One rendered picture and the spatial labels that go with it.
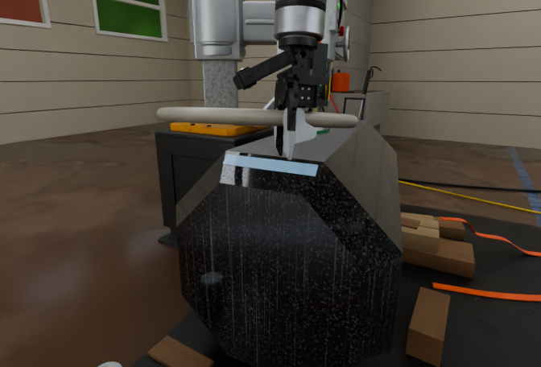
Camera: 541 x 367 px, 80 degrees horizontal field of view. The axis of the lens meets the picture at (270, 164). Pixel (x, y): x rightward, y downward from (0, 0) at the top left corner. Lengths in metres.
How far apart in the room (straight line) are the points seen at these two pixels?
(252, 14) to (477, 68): 4.80
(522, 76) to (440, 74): 1.11
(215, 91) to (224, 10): 0.44
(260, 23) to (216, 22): 0.25
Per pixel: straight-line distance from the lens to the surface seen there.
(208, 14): 1.95
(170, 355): 1.47
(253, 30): 1.99
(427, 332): 1.47
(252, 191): 0.95
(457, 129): 6.35
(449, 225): 2.50
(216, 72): 1.99
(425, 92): 6.34
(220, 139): 1.75
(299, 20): 0.58
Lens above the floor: 1.05
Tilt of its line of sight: 15 degrees down
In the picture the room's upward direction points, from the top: straight up
